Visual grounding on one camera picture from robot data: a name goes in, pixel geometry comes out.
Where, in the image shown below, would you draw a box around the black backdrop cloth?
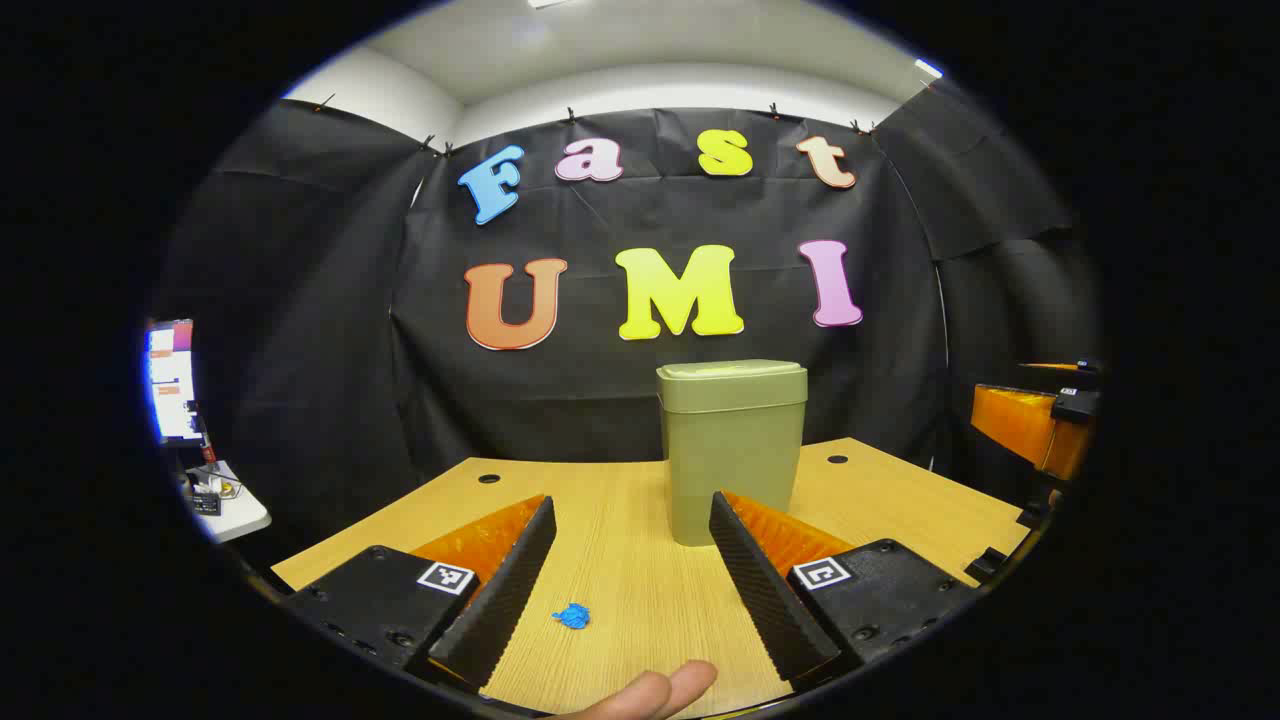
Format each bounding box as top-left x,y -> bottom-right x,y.
160,78 -> 1101,561

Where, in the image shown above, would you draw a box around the computer monitor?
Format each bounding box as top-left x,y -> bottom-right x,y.
145,318 -> 201,446

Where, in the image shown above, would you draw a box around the wooden desktop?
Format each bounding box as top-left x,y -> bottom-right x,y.
270,437 -> 1031,719

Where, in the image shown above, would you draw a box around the white side table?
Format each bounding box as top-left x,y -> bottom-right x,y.
175,460 -> 273,544

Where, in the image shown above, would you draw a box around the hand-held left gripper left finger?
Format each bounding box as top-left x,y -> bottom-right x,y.
285,493 -> 558,691

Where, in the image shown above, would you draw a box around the green desktop garbage bin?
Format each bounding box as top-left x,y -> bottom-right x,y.
656,359 -> 809,548

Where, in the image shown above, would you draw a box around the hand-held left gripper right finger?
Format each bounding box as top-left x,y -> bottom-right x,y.
708,490 -> 981,686

